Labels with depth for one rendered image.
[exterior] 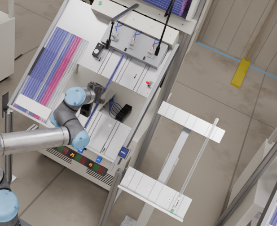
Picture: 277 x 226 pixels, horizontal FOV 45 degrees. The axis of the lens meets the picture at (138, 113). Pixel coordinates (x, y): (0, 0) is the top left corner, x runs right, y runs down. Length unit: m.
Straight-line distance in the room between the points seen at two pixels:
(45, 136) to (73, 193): 1.27
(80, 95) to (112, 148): 0.51
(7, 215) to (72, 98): 0.53
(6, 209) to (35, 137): 0.37
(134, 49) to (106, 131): 0.45
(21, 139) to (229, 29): 4.02
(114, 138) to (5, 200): 0.62
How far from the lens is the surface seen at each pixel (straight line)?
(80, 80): 2.39
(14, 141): 1.20
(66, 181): 2.53
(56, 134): 1.26
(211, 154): 3.14
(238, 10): 4.80
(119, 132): 1.75
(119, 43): 1.79
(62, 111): 1.38
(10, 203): 1.48
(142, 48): 1.77
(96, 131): 1.78
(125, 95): 2.34
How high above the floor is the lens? 2.01
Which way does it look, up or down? 39 degrees down
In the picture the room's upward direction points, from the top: 19 degrees clockwise
